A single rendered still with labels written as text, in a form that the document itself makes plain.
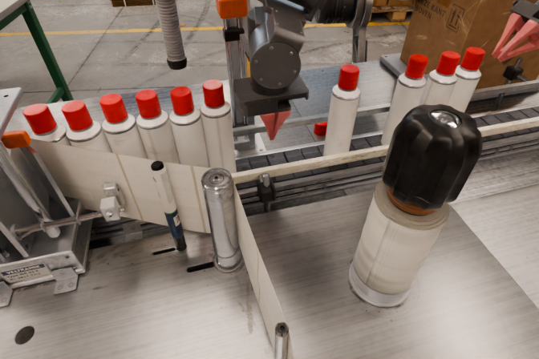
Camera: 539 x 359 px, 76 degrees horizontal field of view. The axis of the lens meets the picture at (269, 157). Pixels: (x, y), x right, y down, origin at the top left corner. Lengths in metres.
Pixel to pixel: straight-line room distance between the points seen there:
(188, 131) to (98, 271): 0.26
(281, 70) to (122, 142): 0.31
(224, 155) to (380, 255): 0.32
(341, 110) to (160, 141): 0.32
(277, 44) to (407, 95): 0.38
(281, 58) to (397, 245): 0.25
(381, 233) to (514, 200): 0.48
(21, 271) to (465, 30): 1.02
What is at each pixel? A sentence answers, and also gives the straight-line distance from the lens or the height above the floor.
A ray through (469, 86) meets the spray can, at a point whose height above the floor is 1.02.
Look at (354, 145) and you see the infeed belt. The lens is 0.78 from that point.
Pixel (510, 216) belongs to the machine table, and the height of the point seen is 0.83.
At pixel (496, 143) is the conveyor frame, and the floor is 0.88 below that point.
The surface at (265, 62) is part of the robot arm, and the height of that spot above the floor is 1.19.
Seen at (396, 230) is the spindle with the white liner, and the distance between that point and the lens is 0.42.
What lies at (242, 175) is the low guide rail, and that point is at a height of 0.91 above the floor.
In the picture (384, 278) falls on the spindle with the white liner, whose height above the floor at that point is 0.95.
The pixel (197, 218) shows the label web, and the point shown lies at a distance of 0.54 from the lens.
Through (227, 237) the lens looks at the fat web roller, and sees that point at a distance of 0.49.
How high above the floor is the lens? 1.37
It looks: 42 degrees down
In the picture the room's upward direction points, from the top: straight up
